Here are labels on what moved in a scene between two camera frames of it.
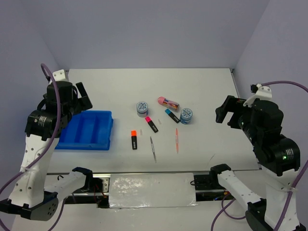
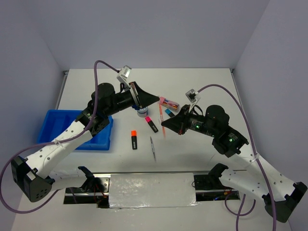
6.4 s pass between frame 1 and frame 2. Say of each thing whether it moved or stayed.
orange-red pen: moved
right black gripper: moved
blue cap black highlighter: stayed
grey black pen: stayed
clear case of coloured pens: stayed
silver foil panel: stayed
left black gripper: moved
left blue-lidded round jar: stayed
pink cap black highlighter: stayed
